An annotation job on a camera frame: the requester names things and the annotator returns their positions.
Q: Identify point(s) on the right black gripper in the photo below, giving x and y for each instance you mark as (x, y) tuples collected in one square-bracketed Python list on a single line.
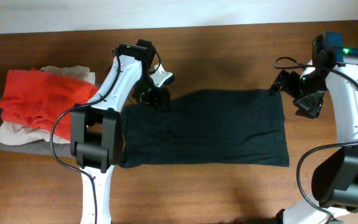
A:
[(309, 106)]

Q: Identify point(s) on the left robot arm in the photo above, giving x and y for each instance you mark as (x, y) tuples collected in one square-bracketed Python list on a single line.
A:
[(96, 136)]

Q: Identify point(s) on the beige folded shirt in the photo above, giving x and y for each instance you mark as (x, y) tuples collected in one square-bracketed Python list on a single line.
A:
[(79, 72)]

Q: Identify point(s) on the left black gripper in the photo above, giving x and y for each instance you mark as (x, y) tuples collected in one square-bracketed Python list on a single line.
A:
[(158, 101)]

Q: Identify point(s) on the black Nike t-shirt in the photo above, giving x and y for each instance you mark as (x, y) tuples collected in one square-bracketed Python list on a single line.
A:
[(207, 127)]

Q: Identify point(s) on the grey folded shirt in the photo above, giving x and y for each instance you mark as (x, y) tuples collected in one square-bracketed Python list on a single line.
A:
[(26, 147)]

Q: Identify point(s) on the red folded shirt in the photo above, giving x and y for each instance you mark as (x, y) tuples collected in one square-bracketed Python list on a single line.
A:
[(35, 99)]

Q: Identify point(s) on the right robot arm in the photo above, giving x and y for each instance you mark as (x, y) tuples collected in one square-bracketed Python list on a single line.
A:
[(333, 69)]

